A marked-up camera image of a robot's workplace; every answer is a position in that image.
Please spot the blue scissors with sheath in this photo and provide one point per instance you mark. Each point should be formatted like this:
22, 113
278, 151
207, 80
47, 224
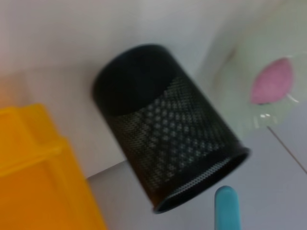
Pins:
226, 208

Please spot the pink peach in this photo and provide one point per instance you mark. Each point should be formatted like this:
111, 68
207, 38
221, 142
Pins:
271, 83

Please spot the black mesh pen holder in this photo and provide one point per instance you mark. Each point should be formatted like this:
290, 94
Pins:
168, 134

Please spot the translucent green fruit bowl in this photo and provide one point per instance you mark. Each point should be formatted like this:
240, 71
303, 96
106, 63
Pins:
235, 83

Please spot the yellow plastic bin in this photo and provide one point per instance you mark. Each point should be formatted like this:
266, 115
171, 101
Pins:
36, 179

